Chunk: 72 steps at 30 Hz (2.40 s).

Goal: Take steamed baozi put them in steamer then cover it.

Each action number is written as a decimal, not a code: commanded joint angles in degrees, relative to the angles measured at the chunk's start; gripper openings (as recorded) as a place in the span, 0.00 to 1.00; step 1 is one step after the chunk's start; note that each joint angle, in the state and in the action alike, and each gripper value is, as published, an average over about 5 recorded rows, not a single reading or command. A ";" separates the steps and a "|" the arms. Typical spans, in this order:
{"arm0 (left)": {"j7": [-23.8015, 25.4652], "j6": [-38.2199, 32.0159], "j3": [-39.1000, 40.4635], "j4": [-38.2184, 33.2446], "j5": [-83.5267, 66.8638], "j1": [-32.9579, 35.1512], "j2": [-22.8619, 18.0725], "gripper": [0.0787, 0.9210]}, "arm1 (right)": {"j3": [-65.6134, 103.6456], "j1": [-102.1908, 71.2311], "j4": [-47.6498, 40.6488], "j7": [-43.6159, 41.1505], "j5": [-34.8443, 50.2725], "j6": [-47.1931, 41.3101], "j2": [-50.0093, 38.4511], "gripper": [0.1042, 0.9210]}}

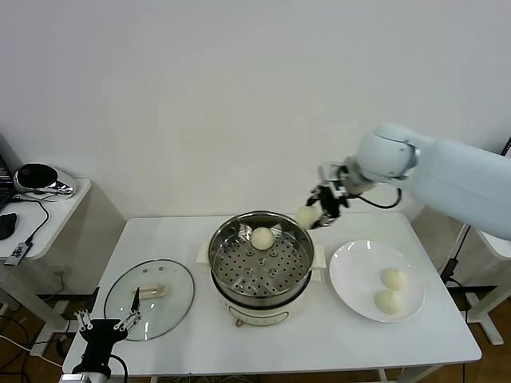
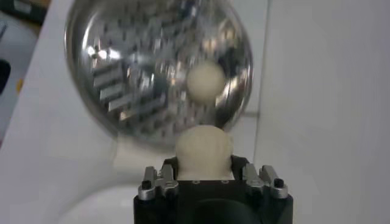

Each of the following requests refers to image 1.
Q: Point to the white steamed baozi bun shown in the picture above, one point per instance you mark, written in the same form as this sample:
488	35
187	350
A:
395	278
307	218
387	302
262	238

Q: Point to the grey laptop with pink screen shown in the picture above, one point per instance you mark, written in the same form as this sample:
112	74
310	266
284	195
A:
509	146

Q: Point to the white electric cooker base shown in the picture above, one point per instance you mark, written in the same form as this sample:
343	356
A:
259	315

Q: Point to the steel perforated steamer basket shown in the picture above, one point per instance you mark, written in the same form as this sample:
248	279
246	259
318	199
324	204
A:
259	275

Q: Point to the white side table with label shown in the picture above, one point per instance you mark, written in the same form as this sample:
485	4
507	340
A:
493	247

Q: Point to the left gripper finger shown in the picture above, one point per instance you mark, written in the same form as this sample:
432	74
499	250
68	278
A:
84	319
135	307

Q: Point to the white round plate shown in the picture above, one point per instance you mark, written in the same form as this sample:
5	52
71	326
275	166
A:
351	263

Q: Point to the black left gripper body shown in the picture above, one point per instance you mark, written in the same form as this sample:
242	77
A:
101	337

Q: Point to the black computer mouse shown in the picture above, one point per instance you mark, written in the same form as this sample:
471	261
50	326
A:
7	225

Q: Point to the grey usb hub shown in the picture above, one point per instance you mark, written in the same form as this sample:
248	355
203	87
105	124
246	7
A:
18	253

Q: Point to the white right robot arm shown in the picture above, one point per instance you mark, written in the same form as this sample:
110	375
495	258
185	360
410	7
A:
459	179

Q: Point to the white side table with mouse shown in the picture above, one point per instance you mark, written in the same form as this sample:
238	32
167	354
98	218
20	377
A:
64	215

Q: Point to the black laptop with dark screen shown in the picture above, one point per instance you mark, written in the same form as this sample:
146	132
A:
3	179

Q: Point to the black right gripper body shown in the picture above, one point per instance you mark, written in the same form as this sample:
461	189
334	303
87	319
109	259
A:
332	201

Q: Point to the chrome rounded device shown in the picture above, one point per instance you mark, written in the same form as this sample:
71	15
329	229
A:
40	177

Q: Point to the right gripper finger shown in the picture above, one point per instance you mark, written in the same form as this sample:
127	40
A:
328	220
314	198

